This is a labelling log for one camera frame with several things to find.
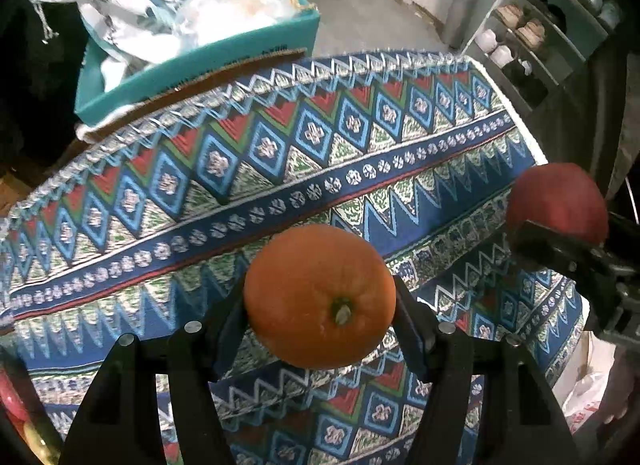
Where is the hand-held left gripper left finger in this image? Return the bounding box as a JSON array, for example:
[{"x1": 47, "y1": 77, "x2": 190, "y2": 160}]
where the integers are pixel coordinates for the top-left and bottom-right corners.
[{"x1": 57, "y1": 265, "x2": 252, "y2": 465}]

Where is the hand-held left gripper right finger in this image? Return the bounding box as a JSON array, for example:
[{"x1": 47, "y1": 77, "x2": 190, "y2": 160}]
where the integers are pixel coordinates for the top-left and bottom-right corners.
[{"x1": 392, "y1": 276, "x2": 584, "y2": 465}]

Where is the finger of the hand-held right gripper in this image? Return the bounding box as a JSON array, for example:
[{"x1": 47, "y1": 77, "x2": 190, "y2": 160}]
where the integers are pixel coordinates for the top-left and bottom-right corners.
[
  {"x1": 604, "y1": 210, "x2": 640, "y2": 252},
  {"x1": 507, "y1": 217, "x2": 598, "y2": 286}
]

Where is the red apple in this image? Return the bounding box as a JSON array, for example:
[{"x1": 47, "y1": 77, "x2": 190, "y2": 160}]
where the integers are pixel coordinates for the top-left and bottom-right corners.
[
  {"x1": 506, "y1": 162, "x2": 610, "y2": 247},
  {"x1": 0, "y1": 370, "x2": 32, "y2": 422}
]

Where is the orange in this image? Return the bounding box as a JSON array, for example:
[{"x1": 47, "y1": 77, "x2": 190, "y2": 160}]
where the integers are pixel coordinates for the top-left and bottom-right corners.
[{"x1": 243, "y1": 224, "x2": 397, "y2": 370}]

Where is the dark glass plate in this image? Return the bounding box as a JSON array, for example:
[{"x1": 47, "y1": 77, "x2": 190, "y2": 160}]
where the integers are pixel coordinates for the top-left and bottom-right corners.
[{"x1": 0, "y1": 345, "x2": 65, "y2": 465}]

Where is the yellow-green pear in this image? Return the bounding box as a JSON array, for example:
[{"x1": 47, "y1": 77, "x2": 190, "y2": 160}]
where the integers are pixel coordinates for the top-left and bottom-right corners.
[{"x1": 22, "y1": 422, "x2": 52, "y2": 462}]

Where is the person's right hand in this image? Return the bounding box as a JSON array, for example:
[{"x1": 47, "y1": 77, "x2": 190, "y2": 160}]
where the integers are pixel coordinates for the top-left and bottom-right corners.
[{"x1": 602, "y1": 344, "x2": 634, "y2": 427}]

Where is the white red-printed plastic bag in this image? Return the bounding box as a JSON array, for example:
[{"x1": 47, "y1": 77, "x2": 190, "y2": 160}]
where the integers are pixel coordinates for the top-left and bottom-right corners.
[{"x1": 562, "y1": 372, "x2": 609, "y2": 447}]

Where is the black shoe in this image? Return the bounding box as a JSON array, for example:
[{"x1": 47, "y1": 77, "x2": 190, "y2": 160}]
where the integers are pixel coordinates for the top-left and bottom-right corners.
[{"x1": 502, "y1": 62, "x2": 549, "y2": 106}]

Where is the grey shoe rack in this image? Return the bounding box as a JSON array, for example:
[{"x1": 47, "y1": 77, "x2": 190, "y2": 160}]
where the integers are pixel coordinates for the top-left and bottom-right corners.
[{"x1": 460, "y1": 0, "x2": 627, "y2": 112}]

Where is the patterned blue tablecloth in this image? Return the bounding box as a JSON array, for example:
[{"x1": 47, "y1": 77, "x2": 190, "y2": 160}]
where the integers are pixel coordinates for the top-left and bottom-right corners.
[{"x1": 0, "y1": 49, "x2": 587, "y2": 465}]

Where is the beige shoe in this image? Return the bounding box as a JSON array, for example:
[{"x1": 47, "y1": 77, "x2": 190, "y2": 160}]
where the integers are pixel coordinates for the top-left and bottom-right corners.
[
  {"x1": 515, "y1": 20, "x2": 547, "y2": 46},
  {"x1": 495, "y1": 4, "x2": 524, "y2": 28}
]

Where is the teal cardboard box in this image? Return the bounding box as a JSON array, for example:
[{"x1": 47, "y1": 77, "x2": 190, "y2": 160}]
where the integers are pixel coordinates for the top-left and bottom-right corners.
[{"x1": 75, "y1": 0, "x2": 321, "y2": 124}]

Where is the dark hanging clothing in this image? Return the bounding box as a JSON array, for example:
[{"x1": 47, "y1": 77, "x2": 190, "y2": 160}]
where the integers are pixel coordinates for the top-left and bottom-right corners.
[{"x1": 0, "y1": 0, "x2": 82, "y2": 176}]

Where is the clear plastic bag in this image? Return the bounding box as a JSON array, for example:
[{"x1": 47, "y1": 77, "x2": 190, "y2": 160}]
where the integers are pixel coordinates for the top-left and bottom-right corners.
[{"x1": 190, "y1": 0, "x2": 302, "y2": 42}]

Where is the white printed plastic bag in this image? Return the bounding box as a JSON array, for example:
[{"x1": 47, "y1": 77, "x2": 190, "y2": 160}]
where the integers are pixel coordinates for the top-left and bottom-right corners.
[{"x1": 27, "y1": 0, "x2": 201, "y2": 66}]

